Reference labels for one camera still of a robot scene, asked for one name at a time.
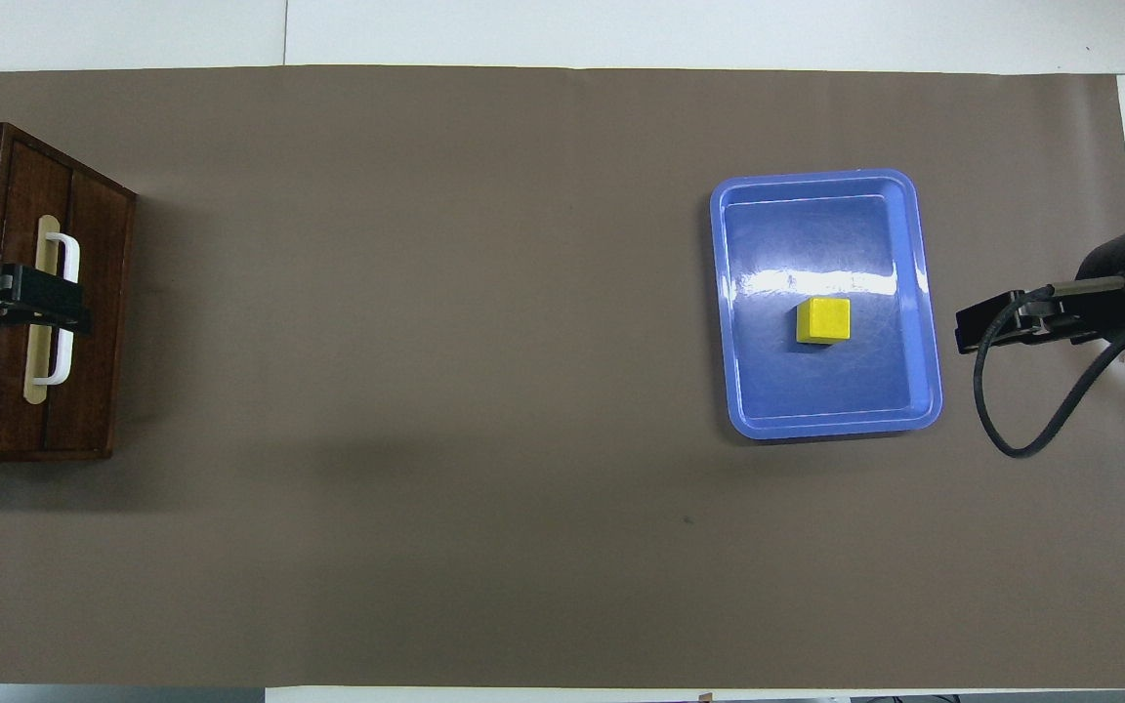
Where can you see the blue plastic tray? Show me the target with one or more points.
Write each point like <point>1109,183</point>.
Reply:
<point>816,225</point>

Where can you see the yellow cube block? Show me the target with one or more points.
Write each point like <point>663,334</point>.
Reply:
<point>823,320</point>

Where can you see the brown table mat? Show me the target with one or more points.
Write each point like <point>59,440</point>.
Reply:
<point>426,391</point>

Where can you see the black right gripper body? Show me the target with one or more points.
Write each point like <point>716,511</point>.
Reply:
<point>1104,268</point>

